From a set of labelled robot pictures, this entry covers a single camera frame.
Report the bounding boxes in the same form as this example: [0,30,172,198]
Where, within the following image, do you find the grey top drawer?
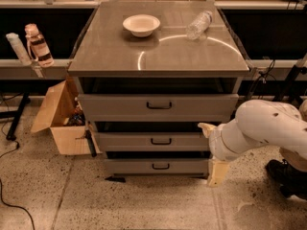
[79,94,239,123]

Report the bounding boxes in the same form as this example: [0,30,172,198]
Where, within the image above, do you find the grey workbench rail left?
[0,59,71,81]

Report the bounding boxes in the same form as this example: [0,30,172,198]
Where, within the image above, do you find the black table leg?
[273,53,307,104]
[0,93,30,141]

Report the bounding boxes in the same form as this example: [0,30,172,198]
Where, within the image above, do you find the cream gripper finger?
[198,123,216,138]
[207,158,229,187]

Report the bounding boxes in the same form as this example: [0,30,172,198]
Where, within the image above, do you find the black table leg left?
[0,93,30,141]

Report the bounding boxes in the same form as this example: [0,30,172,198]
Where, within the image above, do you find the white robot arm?
[198,100,307,187]

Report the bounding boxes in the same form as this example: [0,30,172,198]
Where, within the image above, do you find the grey workbench rail right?
[244,59,296,81]

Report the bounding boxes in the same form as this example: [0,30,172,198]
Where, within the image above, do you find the grey drawer cabinet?
[69,1,249,161]

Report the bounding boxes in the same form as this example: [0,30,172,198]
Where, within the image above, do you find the white cylindrical bottle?
[6,33,32,66]

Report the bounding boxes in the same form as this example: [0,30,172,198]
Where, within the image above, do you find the black table leg right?
[273,53,307,104]

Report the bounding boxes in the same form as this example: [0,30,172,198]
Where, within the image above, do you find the pink striped bottle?
[25,24,54,68]

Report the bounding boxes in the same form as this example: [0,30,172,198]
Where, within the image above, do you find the grey middle drawer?
[94,132,210,151]

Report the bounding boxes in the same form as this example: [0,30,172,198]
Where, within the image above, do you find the white bowl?
[123,14,160,37]

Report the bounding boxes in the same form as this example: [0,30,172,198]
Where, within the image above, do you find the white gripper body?
[209,120,256,161]

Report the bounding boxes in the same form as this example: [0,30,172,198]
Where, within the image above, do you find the grey drawer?
[79,94,239,123]
[94,132,210,151]
[104,159,208,176]

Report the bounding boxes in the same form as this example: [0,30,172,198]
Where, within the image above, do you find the grey bottom drawer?
[104,159,208,176]

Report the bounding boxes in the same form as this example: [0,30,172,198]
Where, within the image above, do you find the grey workbench rail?
[0,59,71,81]
[244,59,296,81]

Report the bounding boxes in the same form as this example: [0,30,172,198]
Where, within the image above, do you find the open cardboard box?
[31,80,99,156]

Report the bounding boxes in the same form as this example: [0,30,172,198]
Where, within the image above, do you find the black floor cable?
[0,93,36,230]

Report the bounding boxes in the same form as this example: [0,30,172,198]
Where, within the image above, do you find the clear plastic water bottle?
[186,11,212,40]

